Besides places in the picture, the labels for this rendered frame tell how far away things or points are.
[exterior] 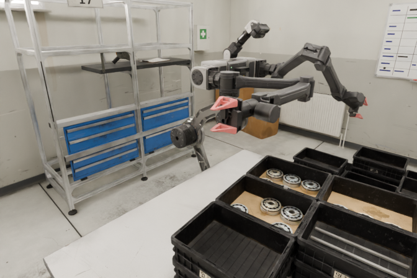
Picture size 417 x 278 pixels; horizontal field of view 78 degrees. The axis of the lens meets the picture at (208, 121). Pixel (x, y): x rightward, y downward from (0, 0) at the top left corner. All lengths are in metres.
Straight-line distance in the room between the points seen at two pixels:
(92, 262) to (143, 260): 0.23
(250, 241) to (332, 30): 3.55
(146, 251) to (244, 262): 0.49
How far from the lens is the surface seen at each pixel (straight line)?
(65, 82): 3.47
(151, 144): 3.16
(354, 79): 4.25
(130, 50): 2.78
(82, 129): 2.70
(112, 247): 1.47
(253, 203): 1.45
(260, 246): 1.24
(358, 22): 4.22
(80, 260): 1.46
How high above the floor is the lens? 1.70
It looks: 20 degrees down
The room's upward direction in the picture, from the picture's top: straight up
